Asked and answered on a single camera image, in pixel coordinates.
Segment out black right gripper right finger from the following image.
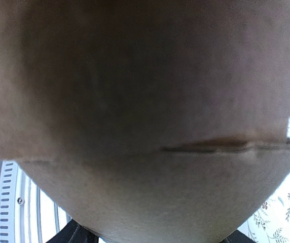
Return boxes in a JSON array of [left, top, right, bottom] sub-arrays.
[[223, 230, 251, 243]]

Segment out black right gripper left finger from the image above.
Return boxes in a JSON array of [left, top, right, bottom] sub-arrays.
[[47, 220, 99, 243]]

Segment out brown cardboard box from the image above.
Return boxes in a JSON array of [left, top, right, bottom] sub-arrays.
[[0, 1, 290, 242]]

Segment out floral patterned table mat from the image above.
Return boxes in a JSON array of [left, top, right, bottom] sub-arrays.
[[245, 95, 290, 243]]

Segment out aluminium front rail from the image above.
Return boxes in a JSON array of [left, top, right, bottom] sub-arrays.
[[0, 160, 71, 242]]

